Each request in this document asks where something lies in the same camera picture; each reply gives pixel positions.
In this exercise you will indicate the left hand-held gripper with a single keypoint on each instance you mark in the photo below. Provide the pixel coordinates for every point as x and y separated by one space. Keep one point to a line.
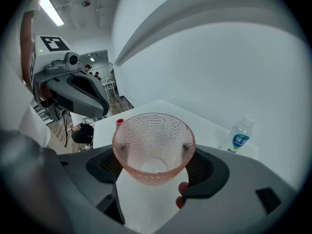
46 62

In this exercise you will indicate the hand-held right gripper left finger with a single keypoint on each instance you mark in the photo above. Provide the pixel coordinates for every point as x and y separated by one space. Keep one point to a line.
80 194

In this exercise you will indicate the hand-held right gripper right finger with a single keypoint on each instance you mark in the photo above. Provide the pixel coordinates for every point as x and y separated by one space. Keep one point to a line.
231 199

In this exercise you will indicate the red pink bottle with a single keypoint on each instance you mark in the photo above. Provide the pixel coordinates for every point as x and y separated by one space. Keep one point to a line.
119 122

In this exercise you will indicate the pink dimpled glass cup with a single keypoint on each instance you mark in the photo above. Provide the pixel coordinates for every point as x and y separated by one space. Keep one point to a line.
151 140

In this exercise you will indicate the person's left forearm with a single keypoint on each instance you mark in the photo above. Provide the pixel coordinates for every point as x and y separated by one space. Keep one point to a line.
25 45

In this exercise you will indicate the small clear white-capped bottle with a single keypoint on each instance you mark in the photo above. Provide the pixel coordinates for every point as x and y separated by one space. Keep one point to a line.
239 138

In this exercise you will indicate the person's left hand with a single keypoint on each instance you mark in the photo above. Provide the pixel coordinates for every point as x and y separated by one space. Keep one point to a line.
46 95

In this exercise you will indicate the person's right hand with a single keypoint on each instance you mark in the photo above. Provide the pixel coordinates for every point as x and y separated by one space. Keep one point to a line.
182 188

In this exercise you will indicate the white desk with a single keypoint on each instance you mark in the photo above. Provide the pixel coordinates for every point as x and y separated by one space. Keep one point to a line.
109 86

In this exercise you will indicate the person's beige shirt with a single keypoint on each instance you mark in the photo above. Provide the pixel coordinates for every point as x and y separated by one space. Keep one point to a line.
14 106

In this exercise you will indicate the white square table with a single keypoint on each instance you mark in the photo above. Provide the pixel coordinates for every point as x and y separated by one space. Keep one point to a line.
207 121

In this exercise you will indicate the round ceiling fixture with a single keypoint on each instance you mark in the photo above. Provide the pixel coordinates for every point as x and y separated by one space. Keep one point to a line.
85 3

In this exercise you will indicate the long ceiling light strip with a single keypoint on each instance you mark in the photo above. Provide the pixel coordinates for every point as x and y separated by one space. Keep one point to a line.
51 8

